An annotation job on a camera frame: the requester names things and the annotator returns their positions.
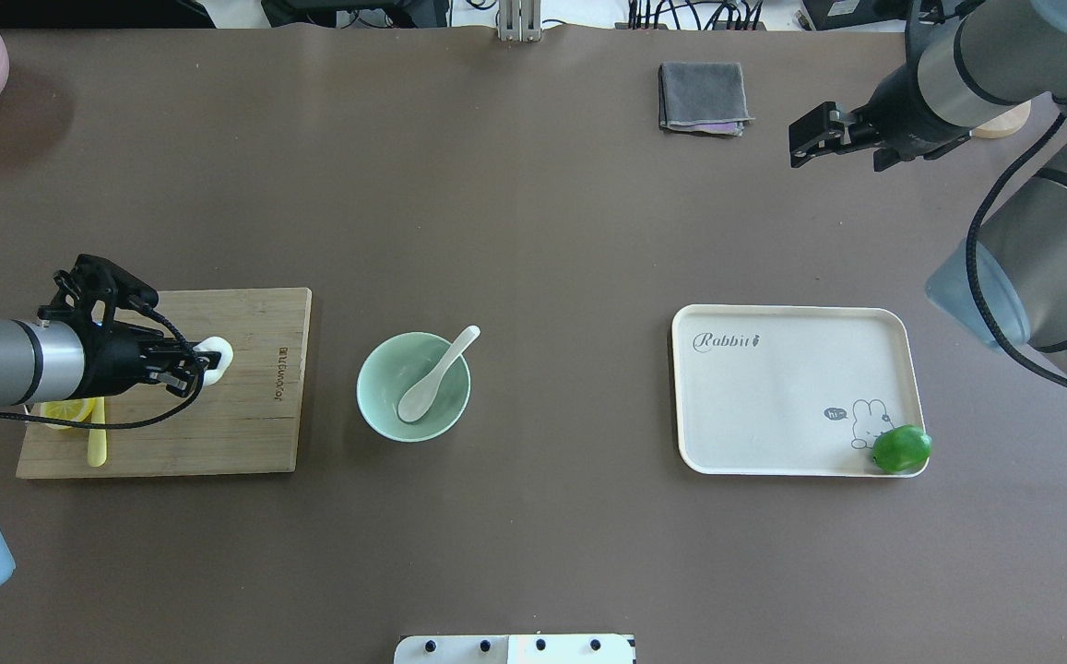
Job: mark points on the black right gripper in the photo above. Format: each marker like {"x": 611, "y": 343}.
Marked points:
{"x": 897, "y": 103}

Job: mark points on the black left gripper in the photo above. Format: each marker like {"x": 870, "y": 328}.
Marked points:
{"x": 112, "y": 358}

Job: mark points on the white ceramic spoon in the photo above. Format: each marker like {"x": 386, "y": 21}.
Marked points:
{"x": 417, "y": 401}

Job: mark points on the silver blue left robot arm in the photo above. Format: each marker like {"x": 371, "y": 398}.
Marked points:
{"x": 37, "y": 365}

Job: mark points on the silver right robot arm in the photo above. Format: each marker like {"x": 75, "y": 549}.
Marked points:
{"x": 1007, "y": 280}

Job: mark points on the bamboo cutting board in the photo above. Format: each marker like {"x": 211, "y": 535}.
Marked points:
{"x": 249, "y": 421}

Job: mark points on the yellow plastic knife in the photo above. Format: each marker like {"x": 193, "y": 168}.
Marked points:
{"x": 97, "y": 448}

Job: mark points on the lemon slice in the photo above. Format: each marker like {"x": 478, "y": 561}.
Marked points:
{"x": 77, "y": 410}

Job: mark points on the grey folded cloth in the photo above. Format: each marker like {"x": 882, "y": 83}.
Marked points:
{"x": 702, "y": 98}

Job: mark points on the wooden mug tree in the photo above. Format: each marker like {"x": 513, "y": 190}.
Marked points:
{"x": 1006, "y": 124}

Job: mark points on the cream rabbit tray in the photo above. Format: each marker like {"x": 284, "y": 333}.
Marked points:
{"x": 785, "y": 390}

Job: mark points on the green lime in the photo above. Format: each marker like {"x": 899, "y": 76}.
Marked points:
{"x": 903, "y": 450}

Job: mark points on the aluminium frame post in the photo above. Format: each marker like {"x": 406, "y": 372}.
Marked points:
{"x": 519, "y": 20}

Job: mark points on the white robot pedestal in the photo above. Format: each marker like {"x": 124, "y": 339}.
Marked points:
{"x": 576, "y": 647}

